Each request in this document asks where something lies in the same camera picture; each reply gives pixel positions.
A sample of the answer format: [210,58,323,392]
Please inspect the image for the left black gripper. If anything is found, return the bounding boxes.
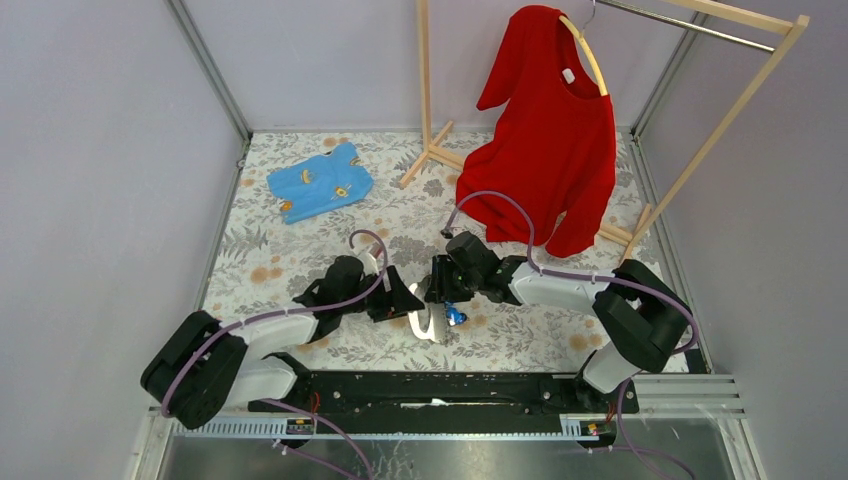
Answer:
[339,264,424,321]

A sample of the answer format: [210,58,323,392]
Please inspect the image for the blue key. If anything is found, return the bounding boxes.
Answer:
[444,302,468,327]

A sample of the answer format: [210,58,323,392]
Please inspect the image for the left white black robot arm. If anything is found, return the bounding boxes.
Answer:
[140,255,425,429]

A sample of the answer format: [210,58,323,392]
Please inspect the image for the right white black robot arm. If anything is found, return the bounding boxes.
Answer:
[423,232,693,412]

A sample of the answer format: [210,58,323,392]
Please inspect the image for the floral patterned table mat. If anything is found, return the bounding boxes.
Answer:
[187,130,692,374]

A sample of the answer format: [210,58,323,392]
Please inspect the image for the blue child t-shirt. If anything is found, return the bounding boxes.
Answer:
[267,143,374,225]

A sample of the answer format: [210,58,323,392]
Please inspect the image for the red long sleeve shirt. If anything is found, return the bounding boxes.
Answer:
[456,5,617,258]

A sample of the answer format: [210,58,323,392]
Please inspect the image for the wooden clothes hanger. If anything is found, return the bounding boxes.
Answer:
[558,0,609,96]

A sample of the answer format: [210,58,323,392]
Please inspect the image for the wooden clothes rack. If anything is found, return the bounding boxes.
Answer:
[399,1,810,261]

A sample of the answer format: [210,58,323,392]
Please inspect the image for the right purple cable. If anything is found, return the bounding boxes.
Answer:
[441,190,701,356]

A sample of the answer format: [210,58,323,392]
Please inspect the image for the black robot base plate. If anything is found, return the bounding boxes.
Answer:
[248,354,640,435]

